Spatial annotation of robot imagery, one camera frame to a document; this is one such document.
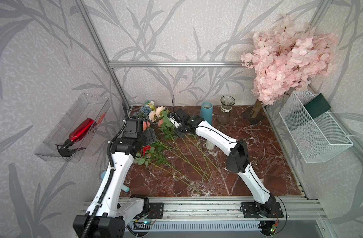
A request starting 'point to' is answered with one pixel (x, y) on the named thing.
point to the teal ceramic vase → (206, 111)
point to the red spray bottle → (64, 148)
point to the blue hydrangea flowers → (143, 113)
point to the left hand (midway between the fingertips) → (148, 135)
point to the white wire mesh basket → (319, 139)
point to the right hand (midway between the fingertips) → (178, 127)
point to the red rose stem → (143, 157)
